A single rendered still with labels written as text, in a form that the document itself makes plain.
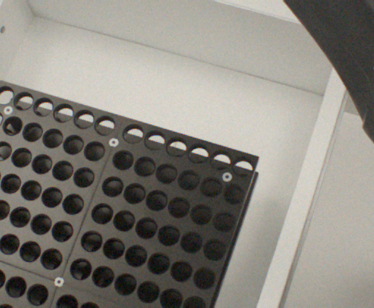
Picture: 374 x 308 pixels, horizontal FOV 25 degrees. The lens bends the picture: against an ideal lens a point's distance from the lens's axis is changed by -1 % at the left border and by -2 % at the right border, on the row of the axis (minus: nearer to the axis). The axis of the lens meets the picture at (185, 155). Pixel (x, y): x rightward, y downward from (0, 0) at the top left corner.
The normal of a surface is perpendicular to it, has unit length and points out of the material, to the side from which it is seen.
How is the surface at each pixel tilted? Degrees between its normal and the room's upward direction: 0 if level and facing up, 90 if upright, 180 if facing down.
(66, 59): 0
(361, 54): 71
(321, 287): 0
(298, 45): 90
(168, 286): 0
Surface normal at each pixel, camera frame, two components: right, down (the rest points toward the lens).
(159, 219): -0.07, -0.35
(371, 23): -0.33, 0.73
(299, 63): -0.33, 0.89
